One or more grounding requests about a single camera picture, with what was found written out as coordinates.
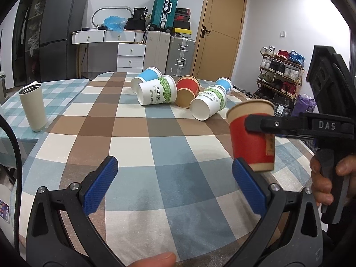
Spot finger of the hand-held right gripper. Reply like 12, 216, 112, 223
245, 113, 318, 140

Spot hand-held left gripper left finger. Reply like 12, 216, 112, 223
26, 156, 123, 267

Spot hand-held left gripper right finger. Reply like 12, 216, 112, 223
232, 157, 324, 267

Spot blue paper cup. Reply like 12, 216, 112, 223
215, 77, 233, 95
131, 67, 163, 93

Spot white green-print paper cup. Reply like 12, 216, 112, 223
136, 76, 178, 106
190, 86, 227, 121

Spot red brown paper cup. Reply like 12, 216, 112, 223
175, 76, 201, 108

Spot person's right hand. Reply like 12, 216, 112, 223
310, 154, 356, 207

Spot person's left hand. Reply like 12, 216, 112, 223
125, 252, 176, 267

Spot purple bag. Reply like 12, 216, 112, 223
291, 95, 317, 115

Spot shoe rack with shoes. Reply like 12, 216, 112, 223
255, 45, 305, 102

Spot brown blue checkered tablecloth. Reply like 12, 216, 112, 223
17, 72, 320, 267

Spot smartphone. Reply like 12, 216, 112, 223
0, 200, 11, 223

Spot beige steel tumbler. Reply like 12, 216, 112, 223
19, 81, 47, 132

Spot teal checkered tablecloth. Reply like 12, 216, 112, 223
0, 78, 91, 151

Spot wooden door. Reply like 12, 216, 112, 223
192, 0, 248, 82

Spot silver hard suitcase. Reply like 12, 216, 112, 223
166, 36, 195, 77

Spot beige hard suitcase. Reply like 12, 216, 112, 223
145, 30, 171, 76

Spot red black shoe box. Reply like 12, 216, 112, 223
174, 15, 191, 30

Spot white drawer dresser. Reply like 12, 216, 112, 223
72, 29, 146, 74

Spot teal hard suitcase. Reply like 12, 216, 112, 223
150, 0, 180, 32

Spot dark grey refrigerator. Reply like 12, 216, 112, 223
39, 0, 89, 82

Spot blue plastic bag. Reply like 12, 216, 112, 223
103, 15, 127, 32

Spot dark glass-door cabinet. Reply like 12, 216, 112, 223
12, 0, 51, 88

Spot black bag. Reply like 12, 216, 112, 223
125, 7, 151, 31

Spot black cable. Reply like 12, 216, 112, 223
0, 114, 23, 267

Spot white oval mirror frame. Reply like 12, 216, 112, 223
92, 6, 133, 30

